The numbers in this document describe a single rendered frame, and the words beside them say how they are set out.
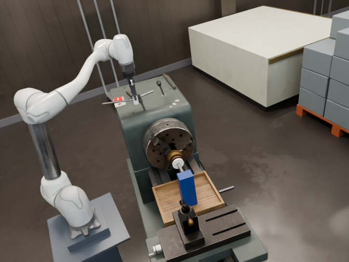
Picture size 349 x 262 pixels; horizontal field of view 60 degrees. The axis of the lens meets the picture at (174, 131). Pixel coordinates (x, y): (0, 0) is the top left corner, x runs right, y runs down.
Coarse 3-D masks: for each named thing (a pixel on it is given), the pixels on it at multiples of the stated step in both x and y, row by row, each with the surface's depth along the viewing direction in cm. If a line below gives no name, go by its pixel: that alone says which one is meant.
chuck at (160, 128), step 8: (152, 128) 186; (160, 128) 182; (168, 128) 180; (176, 128) 182; (184, 128) 185; (160, 136) 181; (168, 136) 183; (176, 136) 185; (184, 136) 187; (192, 136) 189; (144, 144) 188; (152, 144) 183; (152, 152) 186; (160, 152) 188; (184, 152) 193; (192, 152) 195; (152, 160) 189; (160, 160) 191; (184, 160) 196; (160, 168) 194
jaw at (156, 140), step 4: (152, 136) 182; (152, 140) 181; (156, 140) 179; (160, 140) 181; (156, 144) 179; (160, 144) 179; (164, 144) 181; (168, 144) 187; (160, 148) 180; (164, 148) 179; (168, 148) 180; (164, 152) 181; (168, 152) 179
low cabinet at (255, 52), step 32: (192, 32) 509; (224, 32) 466; (256, 32) 445; (288, 32) 425; (320, 32) 407; (192, 64) 554; (224, 64) 454; (256, 64) 385; (288, 64) 381; (256, 96) 410; (288, 96) 408
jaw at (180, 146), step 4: (184, 140) 188; (188, 140) 187; (192, 140) 190; (176, 144) 188; (180, 144) 187; (184, 144) 185; (188, 144) 185; (192, 144) 186; (176, 148) 185; (180, 148) 184; (184, 148) 184; (188, 148) 187
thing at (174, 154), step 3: (174, 150) 180; (177, 150) 180; (171, 153) 179; (174, 153) 178; (177, 153) 178; (180, 153) 180; (168, 156) 180; (171, 156) 177; (174, 156) 176; (177, 156) 176; (180, 156) 177; (168, 159) 180; (171, 159) 176; (174, 159) 175; (171, 162) 176
